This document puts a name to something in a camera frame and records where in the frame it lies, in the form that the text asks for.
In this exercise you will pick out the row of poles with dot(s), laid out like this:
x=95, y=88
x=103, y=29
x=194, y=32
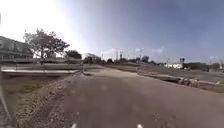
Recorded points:
x=117, y=54

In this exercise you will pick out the distant building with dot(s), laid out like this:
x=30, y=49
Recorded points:
x=91, y=57

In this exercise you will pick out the grey asphalt path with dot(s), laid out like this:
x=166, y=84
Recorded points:
x=113, y=96

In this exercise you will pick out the small round dark tree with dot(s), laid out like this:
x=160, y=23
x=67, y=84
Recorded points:
x=73, y=54

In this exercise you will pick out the low white building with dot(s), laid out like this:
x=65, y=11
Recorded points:
x=174, y=65

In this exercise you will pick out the robot's own part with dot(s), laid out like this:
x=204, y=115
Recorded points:
x=73, y=126
x=139, y=126

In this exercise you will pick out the large spreading tree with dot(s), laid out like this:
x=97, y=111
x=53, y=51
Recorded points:
x=43, y=41

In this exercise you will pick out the grass area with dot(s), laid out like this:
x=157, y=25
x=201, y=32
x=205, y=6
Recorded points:
x=23, y=84

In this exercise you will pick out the grass strip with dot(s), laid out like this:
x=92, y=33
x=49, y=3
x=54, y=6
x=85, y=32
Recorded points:
x=201, y=86

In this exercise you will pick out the dark two-storey building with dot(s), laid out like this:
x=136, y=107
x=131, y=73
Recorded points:
x=13, y=50

